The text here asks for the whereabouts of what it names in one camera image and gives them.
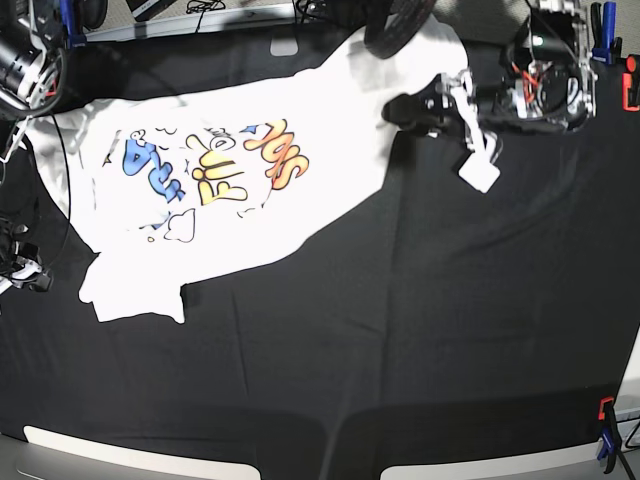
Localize black tablecloth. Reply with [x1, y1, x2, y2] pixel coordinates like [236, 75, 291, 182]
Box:
[1, 27, 639, 479]

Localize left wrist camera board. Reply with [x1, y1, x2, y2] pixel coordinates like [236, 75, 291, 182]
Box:
[458, 152, 500, 194]

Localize red blue clamp bottom right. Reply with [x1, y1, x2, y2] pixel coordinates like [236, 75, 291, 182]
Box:
[596, 396, 622, 474]

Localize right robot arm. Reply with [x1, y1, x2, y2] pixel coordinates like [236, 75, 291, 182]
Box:
[1, 1, 67, 292]

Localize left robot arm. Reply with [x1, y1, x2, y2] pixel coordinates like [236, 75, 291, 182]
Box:
[382, 1, 597, 157]

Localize white printed t-shirt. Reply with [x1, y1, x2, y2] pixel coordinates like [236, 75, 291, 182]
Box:
[26, 18, 468, 323]

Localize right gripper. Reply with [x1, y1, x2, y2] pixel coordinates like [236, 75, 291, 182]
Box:
[0, 216, 53, 294]

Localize red clamp top right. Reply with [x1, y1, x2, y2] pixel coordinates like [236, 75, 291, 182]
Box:
[622, 54, 639, 112]

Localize blue clamp top right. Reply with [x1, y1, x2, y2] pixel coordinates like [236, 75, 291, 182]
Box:
[589, 1, 622, 65]

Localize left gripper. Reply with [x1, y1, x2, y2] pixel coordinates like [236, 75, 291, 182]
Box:
[381, 68, 498, 153]

